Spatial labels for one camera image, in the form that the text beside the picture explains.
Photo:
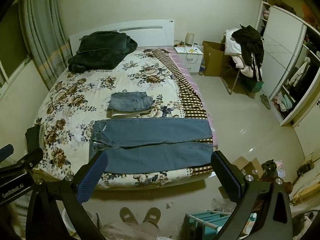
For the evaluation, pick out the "blue denim pants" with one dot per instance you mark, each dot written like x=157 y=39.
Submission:
x=155 y=140

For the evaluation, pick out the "hanging white jacket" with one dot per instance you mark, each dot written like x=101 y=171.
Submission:
x=298 y=71

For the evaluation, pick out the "white nightstand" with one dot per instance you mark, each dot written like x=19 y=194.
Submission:
x=191 y=60

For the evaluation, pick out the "brown checkered blanket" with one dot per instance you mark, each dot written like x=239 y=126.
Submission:
x=186 y=90

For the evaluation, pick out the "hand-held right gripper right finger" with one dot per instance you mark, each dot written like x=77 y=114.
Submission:
x=226 y=177

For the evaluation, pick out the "person's slipper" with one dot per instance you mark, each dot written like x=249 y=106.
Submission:
x=152 y=216
x=128 y=215

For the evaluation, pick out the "black garment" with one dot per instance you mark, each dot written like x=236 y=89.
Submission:
x=250 y=45

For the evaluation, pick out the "pair of grey shoes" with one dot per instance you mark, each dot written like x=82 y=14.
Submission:
x=265 y=101

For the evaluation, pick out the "person's legs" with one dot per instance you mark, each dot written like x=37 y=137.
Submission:
x=132 y=232

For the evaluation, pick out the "clear plastic bottle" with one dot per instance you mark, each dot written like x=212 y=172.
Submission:
x=202 y=67

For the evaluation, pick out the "dark patterned bag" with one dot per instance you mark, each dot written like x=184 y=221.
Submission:
x=271 y=168

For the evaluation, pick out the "folded pastel clothes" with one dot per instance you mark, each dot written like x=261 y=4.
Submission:
x=283 y=102

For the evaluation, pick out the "floral quilt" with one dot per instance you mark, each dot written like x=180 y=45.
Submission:
x=82 y=90

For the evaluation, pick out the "dark green blanket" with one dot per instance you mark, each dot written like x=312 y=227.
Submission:
x=100 y=48

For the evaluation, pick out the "beige table lamp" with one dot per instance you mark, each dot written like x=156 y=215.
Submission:
x=190 y=38

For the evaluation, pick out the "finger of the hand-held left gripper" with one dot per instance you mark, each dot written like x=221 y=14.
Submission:
x=5 y=152
x=31 y=155

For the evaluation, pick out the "person's right slipper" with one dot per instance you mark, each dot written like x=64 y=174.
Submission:
x=152 y=216

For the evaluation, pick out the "orange object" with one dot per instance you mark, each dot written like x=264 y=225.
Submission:
x=308 y=12

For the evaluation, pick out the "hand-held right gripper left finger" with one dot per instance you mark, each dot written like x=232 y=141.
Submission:
x=91 y=180

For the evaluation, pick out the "grey-green curtain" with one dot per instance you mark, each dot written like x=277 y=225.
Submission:
x=42 y=30

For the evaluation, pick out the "folded beige pants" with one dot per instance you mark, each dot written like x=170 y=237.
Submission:
x=125 y=113

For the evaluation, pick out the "folding chair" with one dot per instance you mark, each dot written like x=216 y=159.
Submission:
x=233 y=80

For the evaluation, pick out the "brown cardboard box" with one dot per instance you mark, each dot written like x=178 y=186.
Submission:
x=212 y=60

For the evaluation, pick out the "white and pink clothes pile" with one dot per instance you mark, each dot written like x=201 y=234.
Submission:
x=233 y=46

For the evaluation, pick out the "pink bed sheet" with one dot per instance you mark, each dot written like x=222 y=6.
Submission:
x=197 y=90

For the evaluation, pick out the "flattened cardboard pieces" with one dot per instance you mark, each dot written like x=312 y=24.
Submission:
x=247 y=166

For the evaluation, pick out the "white window frame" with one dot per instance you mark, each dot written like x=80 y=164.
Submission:
x=15 y=73

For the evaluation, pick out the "folded grey-blue jeans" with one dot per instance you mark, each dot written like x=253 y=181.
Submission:
x=130 y=101

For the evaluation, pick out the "person's left slipper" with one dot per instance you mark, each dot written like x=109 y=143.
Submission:
x=128 y=215

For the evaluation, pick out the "teal storage rack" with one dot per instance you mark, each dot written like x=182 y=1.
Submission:
x=207 y=225

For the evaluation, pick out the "white wardrobe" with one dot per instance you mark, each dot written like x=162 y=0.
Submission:
x=280 y=47

